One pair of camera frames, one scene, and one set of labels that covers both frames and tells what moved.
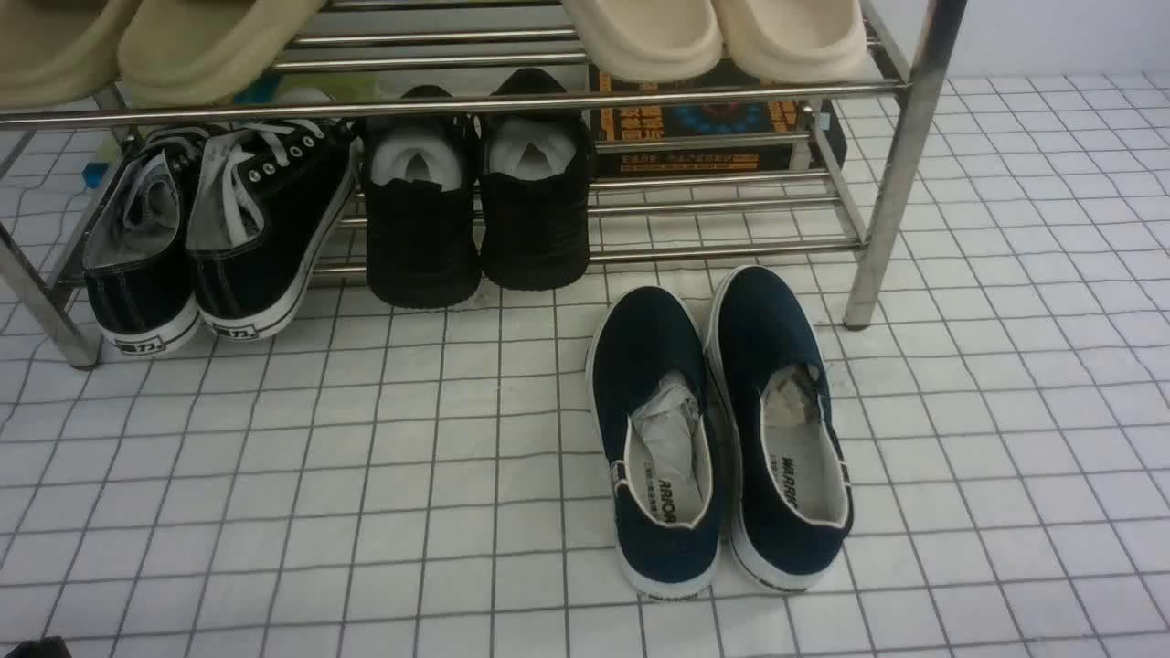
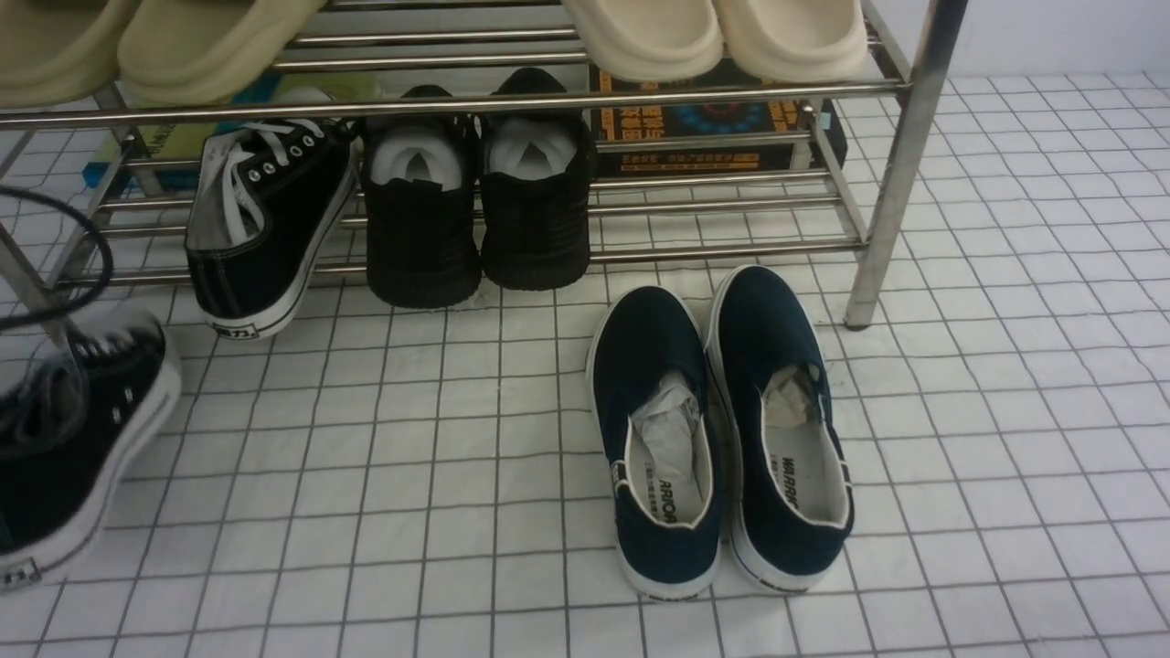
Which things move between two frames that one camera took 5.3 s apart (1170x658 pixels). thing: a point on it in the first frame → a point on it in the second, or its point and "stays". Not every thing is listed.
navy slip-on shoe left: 654,404 stays
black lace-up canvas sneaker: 136,273 → 79,407
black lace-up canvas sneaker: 264,201 stays
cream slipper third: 649,41 stays
